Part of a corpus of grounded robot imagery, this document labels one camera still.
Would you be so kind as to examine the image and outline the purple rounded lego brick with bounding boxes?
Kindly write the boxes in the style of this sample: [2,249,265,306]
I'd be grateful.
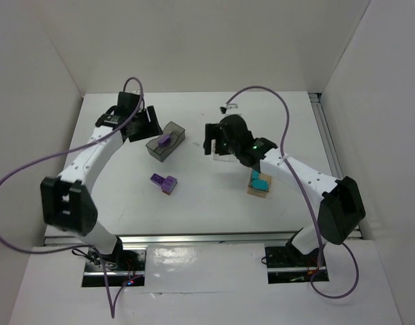
[160,176,177,195]

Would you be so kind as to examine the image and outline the teal rounded lego brick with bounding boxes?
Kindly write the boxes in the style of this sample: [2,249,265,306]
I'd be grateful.
[250,179,269,192]

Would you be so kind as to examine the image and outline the clear plastic container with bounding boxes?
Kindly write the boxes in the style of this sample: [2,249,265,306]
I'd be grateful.
[211,140,238,163]

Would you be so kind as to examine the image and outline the thin purple lego plate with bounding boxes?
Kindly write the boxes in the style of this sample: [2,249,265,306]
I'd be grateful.
[158,133,171,148]

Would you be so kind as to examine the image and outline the purple cable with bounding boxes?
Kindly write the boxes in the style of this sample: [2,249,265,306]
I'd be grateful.
[0,77,146,319]
[225,86,360,299]

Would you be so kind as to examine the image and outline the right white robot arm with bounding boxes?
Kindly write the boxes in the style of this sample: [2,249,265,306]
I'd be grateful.
[203,114,366,263]

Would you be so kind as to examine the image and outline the aluminium mounting rail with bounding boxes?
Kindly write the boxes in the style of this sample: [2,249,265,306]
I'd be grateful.
[44,230,303,248]

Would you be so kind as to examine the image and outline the side aluminium rail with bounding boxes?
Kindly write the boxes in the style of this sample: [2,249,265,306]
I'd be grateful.
[309,93,366,245]

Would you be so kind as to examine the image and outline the smoky grey plastic container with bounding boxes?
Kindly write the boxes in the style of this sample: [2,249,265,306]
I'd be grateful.
[146,121,185,163]

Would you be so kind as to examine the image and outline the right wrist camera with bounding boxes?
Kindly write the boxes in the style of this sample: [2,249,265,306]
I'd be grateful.
[219,103,238,114]

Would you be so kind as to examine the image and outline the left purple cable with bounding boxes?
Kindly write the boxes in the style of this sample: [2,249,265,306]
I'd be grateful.
[0,77,146,319]

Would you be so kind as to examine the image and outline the amber plastic container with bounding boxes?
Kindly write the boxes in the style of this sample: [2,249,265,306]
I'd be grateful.
[246,170,271,198]

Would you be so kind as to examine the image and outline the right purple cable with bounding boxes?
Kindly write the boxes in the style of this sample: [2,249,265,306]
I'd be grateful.
[225,86,360,299]

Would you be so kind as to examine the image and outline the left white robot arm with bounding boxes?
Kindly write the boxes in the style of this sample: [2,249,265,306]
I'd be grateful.
[40,91,162,266]

